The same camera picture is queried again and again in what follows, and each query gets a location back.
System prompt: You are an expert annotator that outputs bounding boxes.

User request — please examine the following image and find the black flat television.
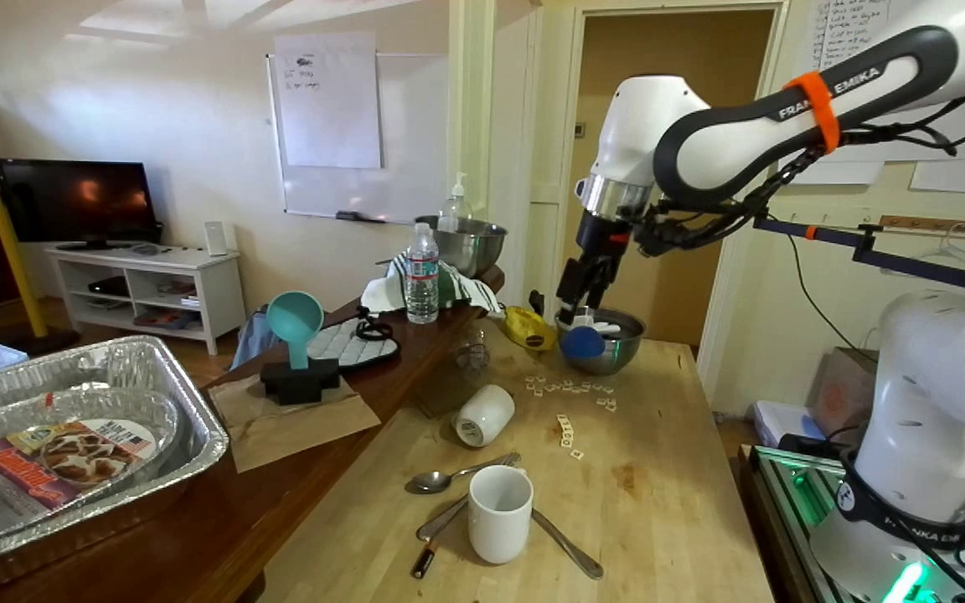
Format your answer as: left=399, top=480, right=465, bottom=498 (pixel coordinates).
left=0, top=154, right=166, bottom=256

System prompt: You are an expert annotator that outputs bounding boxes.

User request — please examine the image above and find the labelled clear water bottle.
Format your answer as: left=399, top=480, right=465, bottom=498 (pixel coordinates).
left=401, top=220, right=446, bottom=328

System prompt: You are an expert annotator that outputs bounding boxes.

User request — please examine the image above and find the black camera boom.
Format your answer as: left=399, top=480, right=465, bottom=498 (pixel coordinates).
left=751, top=212, right=965, bottom=296

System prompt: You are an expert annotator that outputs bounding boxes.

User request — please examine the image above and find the yellow pole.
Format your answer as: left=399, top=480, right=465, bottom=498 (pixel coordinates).
left=0, top=183, right=50, bottom=341

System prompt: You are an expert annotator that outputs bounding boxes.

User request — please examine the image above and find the black white oven mitt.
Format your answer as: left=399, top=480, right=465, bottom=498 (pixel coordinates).
left=307, top=316, right=401, bottom=372

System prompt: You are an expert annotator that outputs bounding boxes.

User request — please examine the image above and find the brown paper sheet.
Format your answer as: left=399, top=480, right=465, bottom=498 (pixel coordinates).
left=205, top=372, right=386, bottom=477

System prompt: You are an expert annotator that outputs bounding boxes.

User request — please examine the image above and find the black handled knife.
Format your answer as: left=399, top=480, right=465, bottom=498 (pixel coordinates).
left=405, top=540, right=443, bottom=584

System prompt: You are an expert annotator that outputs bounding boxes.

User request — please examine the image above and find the whiteboard on wall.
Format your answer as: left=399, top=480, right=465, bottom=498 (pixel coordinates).
left=270, top=28, right=386, bottom=173

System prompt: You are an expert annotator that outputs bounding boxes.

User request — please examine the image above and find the black block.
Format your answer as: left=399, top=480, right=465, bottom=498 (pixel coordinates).
left=259, top=356, right=341, bottom=409

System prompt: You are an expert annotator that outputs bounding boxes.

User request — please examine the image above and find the aluminium foil tray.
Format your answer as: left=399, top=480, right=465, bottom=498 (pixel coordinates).
left=0, top=332, right=231, bottom=578

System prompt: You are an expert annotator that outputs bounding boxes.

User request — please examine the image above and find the blue cloth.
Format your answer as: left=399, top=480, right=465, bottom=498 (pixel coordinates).
left=227, top=312, right=275, bottom=372

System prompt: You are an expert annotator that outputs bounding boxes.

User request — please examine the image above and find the translucent storage box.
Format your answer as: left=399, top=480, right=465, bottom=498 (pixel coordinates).
left=804, top=345, right=883, bottom=446

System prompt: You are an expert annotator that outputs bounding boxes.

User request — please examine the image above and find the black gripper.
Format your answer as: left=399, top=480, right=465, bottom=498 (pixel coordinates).
left=557, top=212, right=635, bottom=332

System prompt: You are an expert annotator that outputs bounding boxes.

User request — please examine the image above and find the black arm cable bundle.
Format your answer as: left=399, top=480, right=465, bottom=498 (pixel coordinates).
left=627, top=94, right=965, bottom=262

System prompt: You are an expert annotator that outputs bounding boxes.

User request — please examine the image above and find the dark wooden side table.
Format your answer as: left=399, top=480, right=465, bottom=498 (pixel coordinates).
left=0, top=266, right=510, bottom=603

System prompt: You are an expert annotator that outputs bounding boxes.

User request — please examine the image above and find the wooden door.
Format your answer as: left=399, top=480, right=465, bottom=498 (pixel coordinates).
left=562, top=6, right=782, bottom=353

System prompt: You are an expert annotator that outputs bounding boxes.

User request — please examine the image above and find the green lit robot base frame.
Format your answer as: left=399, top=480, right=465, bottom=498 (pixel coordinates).
left=743, top=442, right=965, bottom=603

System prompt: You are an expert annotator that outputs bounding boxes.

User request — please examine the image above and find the clear labelled food container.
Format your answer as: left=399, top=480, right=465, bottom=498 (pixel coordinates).
left=0, top=383, right=189, bottom=554

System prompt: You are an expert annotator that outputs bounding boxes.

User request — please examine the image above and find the large steel mixing bowl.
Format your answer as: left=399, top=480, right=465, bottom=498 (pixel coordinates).
left=419, top=213, right=514, bottom=278

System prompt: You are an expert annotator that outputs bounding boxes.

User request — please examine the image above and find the teal plastic cup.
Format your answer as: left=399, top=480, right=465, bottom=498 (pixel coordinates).
left=261, top=288, right=328, bottom=372

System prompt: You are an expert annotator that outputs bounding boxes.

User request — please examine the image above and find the clear spray bottle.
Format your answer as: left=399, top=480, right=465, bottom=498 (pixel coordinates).
left=435, top=171, right=468, bottom=237

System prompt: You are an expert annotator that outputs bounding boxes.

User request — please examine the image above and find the green striped white towel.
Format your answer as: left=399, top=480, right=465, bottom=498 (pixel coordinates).
left=360, top=252, right=505, bottom=322

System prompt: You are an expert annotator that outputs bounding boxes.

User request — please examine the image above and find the white television stand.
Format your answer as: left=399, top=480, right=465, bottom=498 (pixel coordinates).
left=50, top=245, right=247, bottom=358

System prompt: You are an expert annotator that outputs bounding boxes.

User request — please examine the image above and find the yellow banana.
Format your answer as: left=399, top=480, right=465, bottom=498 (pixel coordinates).
left=499, top=300, right=562, bottom=358

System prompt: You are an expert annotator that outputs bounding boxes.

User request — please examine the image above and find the white ceramic mug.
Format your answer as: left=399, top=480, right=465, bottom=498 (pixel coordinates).
left=454, top=383, right=520, bottom=453
left=465, top=462, right=535, bottom=567

